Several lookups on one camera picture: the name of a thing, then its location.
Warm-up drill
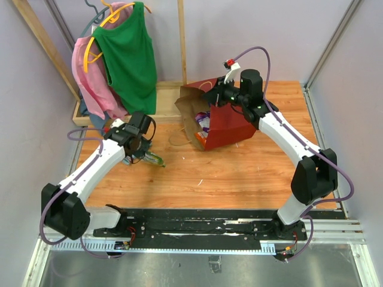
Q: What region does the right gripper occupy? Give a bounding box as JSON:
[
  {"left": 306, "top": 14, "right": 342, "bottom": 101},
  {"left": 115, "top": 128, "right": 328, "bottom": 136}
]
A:
[{"left": 201, "top": 76, "right": 248, "bottom": 108}]

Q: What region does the green Fox's candy packet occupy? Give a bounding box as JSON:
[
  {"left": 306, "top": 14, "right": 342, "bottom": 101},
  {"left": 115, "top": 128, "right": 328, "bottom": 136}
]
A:
[{"left": 142, "top": 151, "right": 166, "bottom": 167}]

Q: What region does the red brown paper bag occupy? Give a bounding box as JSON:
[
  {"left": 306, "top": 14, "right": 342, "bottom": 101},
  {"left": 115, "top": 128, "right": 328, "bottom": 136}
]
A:
[{"left": 175, "top": 78, "right": 256, "bottom": 151}]

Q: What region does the teal snack packet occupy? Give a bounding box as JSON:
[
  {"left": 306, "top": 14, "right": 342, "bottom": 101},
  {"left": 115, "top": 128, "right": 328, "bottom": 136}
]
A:
[{"left": 122, "top": 157, "right": 133, "bottom": 166}]

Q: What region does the purple Fox's candy packet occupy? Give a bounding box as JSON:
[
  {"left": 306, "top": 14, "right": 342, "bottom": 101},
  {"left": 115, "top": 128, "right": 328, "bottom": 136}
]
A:
[{"left": 195, "top": 111, "right": 211, "bottom": 135}]

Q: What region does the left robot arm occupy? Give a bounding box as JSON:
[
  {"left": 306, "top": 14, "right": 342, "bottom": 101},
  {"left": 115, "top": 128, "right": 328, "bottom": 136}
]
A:
[{"left": 39, "top": 112, "right": 156, "bottom": 244}]

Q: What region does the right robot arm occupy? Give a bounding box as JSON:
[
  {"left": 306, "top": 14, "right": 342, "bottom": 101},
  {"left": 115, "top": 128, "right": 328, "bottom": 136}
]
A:
[{"left": 203, "top": 69, "right": 338, "bottom": 239}]

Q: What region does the orange snack packet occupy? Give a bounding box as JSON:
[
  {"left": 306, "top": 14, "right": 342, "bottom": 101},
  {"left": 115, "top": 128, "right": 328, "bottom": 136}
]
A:
[{"left": 194, "top": 131, "right": 208, "bottom": 151}]

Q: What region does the blue grey cloth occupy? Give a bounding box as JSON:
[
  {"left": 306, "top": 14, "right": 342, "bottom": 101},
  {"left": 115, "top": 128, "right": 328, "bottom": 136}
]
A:
[{"left": 79, "top": 99, "right": 110, "bottom": 129}]

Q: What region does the pink shirt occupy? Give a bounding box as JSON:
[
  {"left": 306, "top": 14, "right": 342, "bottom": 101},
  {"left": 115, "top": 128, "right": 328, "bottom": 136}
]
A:
[{"left": 71, "top": 21, "right": 128, "bottom": 121}]

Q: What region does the green tank top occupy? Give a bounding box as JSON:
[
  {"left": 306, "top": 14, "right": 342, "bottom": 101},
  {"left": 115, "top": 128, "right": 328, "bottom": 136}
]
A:
[{"left": 91, "top": 1, "right": 158, "bottom": 116}]

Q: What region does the yellow clothes hanger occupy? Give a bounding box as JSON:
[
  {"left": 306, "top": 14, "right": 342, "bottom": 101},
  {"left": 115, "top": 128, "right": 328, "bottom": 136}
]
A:
[{"left": 83, "top": 1, "right": 152, "bottom": 74}]

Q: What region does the grey clothes hanger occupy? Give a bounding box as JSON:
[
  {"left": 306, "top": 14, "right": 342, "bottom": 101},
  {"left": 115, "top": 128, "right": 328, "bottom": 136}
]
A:
[{"left": 80, "top": 0, "right": 108, "bottom": 38}]

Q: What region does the aluminium corner profile right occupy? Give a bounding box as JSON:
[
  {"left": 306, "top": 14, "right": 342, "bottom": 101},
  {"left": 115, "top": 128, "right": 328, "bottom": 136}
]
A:
[{"left": 303, "top": 0, "right": 364, "bottom": 92}]

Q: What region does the aluminium corner profile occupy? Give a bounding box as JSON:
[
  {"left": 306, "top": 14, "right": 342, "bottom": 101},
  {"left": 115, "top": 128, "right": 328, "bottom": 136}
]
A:
[
  {"left": 303, "top": 0, "right": 364, "bottom": 92},
  {"left": 44, "top": 0, "right": 75, "bottom": 49}
]

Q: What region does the aluminium corner profile left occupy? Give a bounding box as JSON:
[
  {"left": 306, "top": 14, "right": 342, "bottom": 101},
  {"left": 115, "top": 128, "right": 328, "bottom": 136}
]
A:
[{"left": 44, "top": 0, "right": 75, "bottom": 49}]

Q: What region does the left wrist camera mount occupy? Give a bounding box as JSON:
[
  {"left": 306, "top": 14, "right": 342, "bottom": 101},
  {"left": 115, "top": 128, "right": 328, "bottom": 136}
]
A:
[{"left": 103, "top": 118, "right": 125, "bottom": 133}]

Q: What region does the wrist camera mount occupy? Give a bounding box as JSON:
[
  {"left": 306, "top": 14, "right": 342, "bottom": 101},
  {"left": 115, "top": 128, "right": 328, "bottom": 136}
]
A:
[
  {"left": 103, "top": 118, "right": 125, "bottom": 133},
  {"left": 224, "top": 59, "right": 241, "bottom": 84}
]

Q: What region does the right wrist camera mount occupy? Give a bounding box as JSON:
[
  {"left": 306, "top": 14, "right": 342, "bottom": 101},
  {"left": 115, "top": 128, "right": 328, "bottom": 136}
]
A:
[{"left": 224, "top": 59, "right": 241, "bottom": 84}]

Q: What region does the wooden rack frame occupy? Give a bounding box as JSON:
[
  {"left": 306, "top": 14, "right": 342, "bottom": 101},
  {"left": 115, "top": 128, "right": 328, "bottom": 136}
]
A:
[{"left": 13, "top": 1, "right": 187, "bottom": 127}]

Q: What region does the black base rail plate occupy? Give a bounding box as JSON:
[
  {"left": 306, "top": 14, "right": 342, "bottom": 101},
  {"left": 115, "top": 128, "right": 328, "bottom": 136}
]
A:
[{"left": 93, "top": 209, "right": 308, "bottom": 252}]

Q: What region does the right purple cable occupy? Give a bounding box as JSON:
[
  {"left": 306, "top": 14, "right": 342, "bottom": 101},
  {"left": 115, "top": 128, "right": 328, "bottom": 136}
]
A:
[{"left": 233, "top": 46, "right": 355, "bottom": 264}]

